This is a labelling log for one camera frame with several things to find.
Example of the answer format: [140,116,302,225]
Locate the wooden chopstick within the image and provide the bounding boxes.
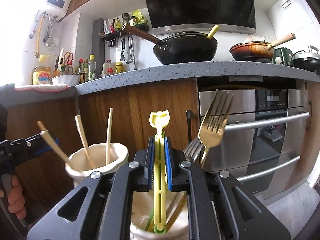
[40,131,76,170]
[37,121,47,131]
[75,115,95,169]
[105,108,113,165]

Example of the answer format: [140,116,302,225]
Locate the yellow plastic utensil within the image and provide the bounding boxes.
[145,211,154,232]
[149,110,170,234]

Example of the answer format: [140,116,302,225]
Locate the silver fork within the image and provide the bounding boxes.
[183,137,204,163]

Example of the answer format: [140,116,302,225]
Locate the gold fork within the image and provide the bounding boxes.
[198,90,234,168]

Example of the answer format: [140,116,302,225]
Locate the person's left hand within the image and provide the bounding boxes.
[7,176,27,219]

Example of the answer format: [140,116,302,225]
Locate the white ceramic utensil holder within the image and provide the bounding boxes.
[65,143,189,239]

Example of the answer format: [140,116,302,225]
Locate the white red trimmed cloth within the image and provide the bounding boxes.
[14,83,71,93]

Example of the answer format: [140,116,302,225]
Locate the peanut butter jar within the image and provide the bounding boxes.
[32,66,51,85]

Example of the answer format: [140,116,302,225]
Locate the white bowl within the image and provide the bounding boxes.
[52,74,80,86]

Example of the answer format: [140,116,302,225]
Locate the stainless steel oven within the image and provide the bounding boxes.
[199,85,310,200]

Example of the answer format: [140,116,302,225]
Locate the red cap sauce bottle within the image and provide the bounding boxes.
[78,58,85,83]

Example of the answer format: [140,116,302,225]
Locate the white jug red cap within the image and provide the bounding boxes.
[100,60,115,77]

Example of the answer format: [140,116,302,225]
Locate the yellow mustard jar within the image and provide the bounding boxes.
[116,61,125,74]

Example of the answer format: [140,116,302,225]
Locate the hanging ladle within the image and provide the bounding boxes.
[126,34,135,64]

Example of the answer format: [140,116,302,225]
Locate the brown frying pan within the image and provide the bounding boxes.
[229,33,296,63]

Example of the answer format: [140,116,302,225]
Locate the green kettle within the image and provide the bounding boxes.
[273,47,293,66]

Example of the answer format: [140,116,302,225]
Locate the black wok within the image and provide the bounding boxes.
[121,24,217,65]

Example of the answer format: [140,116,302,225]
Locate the yellow spatula in wok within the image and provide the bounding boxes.
[206,25,220,39]

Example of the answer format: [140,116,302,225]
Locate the black range hood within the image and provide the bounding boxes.
[145,0,256,35]

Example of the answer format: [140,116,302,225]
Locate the yellow hose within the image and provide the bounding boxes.
[35,11,47,59]

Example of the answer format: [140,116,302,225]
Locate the red handled scissors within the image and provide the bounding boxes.
[62,51,74,66]

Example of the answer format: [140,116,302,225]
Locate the black cabinet door handle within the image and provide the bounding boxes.
[185,109,192,143]

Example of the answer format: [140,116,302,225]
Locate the right cabinet door handle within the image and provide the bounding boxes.
[306,100,313,131]

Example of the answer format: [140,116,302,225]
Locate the black wall spice shelf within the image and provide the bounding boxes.
[99,23,149,47]

